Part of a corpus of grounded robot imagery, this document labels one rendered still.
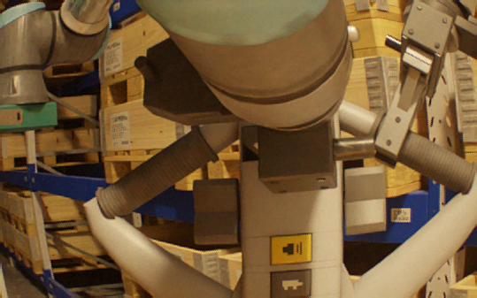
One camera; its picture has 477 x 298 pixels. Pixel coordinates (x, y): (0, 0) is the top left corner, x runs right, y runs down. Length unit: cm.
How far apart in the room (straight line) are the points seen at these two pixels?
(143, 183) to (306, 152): 24
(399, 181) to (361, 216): 90
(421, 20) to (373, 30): 90
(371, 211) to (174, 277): 19
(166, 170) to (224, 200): 6
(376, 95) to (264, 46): 119
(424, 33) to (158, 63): 26
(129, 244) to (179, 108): 24
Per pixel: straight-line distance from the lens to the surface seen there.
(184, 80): 39
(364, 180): 55
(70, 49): 148
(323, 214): 54
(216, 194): 57
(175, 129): 217
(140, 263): 59
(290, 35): 25
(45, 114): 142
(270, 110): 33
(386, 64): 143
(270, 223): 55
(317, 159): 39
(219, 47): 25
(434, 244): 55
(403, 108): 56
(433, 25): 56
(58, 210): 499
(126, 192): 60
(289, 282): 54
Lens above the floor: 136
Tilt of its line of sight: 1 degrees down
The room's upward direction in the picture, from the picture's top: 4 degrees counter-clockwise
